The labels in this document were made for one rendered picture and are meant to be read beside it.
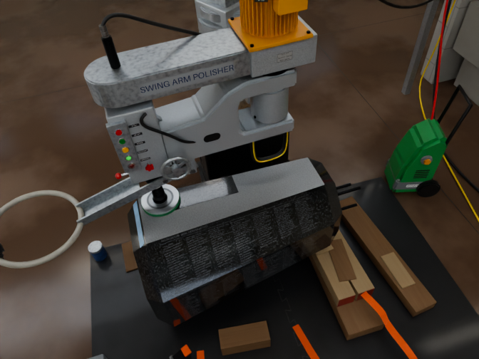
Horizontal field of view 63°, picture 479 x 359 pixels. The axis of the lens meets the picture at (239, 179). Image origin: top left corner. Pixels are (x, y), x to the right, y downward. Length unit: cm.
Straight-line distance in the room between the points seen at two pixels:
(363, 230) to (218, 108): 162
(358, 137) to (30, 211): 293
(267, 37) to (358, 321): 176
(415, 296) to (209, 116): 178
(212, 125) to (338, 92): 262
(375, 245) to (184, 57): 192
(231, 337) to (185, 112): 138
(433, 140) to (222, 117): 173
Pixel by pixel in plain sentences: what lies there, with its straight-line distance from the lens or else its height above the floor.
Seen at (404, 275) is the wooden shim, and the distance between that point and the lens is 288.
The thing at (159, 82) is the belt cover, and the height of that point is 163.
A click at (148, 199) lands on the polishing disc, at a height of 83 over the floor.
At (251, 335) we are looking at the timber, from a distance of 254.
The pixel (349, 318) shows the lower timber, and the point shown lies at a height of 11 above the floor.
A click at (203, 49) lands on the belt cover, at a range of 172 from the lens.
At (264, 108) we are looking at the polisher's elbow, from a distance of 193.
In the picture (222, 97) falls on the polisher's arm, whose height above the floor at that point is 146.
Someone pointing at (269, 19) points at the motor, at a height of 177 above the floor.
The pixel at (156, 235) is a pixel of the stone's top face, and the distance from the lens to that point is 214.
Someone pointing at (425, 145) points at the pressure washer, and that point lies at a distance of 311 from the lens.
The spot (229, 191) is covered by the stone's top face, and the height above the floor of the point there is 80.
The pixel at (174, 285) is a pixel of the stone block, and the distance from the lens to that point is 218.
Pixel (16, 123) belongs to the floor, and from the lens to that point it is 471.
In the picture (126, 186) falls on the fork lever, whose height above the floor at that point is 95.
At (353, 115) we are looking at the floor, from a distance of 405.
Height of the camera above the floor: 253
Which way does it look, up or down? 48 degrees down
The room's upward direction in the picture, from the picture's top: 5 degrees counter-clockwise
